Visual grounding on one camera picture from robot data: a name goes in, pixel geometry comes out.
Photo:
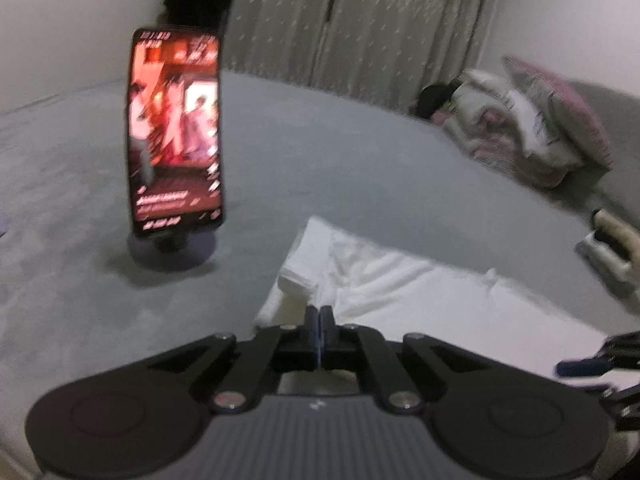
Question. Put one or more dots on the small black object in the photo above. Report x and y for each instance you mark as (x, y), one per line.
(432, 100)

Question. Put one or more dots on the smartphone with lit screen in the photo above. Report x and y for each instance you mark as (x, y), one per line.
(172, 135)

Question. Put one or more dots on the folded pink white quilt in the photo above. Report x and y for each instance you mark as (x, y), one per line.
(490, 130)

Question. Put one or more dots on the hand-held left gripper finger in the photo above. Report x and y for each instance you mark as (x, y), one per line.
(314, 340)
(324, 340)

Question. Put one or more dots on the folded white garment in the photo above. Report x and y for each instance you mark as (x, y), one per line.
(600, 265)

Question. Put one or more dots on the folded black garment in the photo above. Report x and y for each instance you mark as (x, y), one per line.
(607, 247)

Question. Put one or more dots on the white garment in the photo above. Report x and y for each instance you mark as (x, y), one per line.
(600, 265)
(425, 300)

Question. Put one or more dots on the grey dotted curtain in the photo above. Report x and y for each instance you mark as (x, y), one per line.
(375, 25)

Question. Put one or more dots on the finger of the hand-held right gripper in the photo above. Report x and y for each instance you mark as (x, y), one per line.
(625, 405)
(580, 367)

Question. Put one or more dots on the pink grey pillow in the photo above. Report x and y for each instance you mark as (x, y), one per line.
(565, 105)

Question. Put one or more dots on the grey padded headboard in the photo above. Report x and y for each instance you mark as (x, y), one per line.
(620, 160)

